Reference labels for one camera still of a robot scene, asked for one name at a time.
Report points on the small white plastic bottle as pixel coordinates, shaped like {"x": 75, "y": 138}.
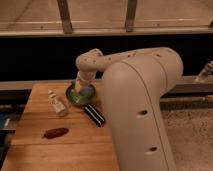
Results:
{"x": 57, "y": 104}

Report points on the right metal window post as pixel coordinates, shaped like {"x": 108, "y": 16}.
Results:
{"x": 130, "y": 15}

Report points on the metal window post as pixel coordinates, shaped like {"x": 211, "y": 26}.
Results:
{"x": 130, "y": 15}
{"x": 65, "y": 16}

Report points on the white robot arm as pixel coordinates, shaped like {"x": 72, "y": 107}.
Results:
{"x": 132, "y": 85}

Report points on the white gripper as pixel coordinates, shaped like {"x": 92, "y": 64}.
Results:
{"x": 83, "y": 79}

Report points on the wooden board table top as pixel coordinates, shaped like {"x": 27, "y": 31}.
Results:
{"x": 86, "y": 147}

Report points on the dark red sausage toy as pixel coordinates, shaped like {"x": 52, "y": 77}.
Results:
{"x": 53, "y": 133}

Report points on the left metal window post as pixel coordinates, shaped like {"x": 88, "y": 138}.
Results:
{"x": 65, "y": 16}

